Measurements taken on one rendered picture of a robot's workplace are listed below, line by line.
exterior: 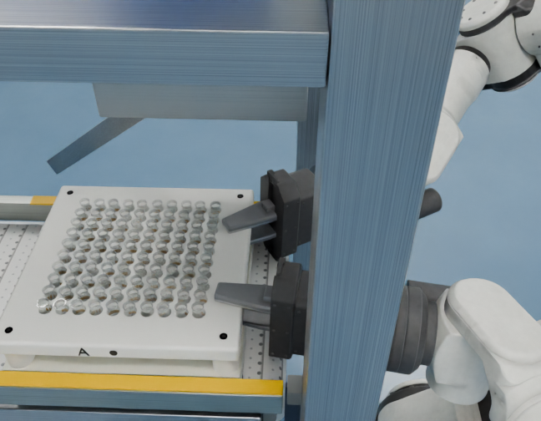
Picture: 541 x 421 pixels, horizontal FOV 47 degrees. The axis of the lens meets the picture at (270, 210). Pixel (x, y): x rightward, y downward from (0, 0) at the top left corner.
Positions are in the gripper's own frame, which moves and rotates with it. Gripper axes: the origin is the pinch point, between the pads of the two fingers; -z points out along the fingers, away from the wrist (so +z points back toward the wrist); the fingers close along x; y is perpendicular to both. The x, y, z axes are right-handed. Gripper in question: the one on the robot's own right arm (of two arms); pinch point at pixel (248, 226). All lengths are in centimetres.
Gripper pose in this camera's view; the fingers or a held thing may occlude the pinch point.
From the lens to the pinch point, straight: 73.5
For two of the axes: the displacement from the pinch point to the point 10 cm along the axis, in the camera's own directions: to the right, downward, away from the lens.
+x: -0.2, 7.5, 6.6
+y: -5.0, -5.9, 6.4
